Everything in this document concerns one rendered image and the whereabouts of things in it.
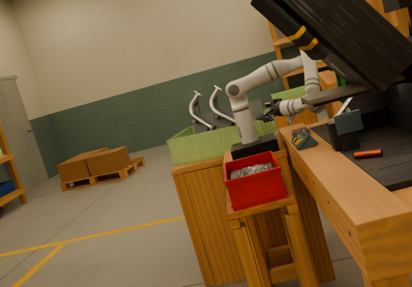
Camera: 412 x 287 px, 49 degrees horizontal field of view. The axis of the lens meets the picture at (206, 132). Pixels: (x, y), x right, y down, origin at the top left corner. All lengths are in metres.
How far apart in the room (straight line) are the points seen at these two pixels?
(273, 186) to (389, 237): 0.64
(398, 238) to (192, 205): 1.85
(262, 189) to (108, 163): 5.75
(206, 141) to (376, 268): 1.77
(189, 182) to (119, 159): 4.51
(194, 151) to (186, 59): 6.45
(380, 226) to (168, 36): 8.35
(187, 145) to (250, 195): 1.18
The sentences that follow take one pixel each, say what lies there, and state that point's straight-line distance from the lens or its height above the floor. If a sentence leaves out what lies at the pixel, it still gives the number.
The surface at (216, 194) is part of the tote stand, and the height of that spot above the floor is 0.58.
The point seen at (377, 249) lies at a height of 0.83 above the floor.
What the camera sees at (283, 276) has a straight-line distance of 2.51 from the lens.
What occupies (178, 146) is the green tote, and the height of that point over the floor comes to 0.91.
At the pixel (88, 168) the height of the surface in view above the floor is 0.28.
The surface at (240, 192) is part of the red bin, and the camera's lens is 1.70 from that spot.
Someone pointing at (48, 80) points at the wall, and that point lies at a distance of 10.30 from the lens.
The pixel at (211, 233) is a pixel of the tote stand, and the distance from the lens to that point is 2.90.
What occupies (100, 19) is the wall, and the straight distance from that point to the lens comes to 9.74.
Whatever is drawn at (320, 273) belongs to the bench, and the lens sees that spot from 2.76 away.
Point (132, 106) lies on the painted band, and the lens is 9.60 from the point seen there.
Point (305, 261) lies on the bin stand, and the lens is 1.80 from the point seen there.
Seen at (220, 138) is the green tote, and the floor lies 0.90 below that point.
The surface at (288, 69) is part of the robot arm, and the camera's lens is 2.34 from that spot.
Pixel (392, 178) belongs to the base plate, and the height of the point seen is 0.90.
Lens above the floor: 1.35
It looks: 8 degrees down
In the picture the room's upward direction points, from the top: 16 degrees counter-clockwise
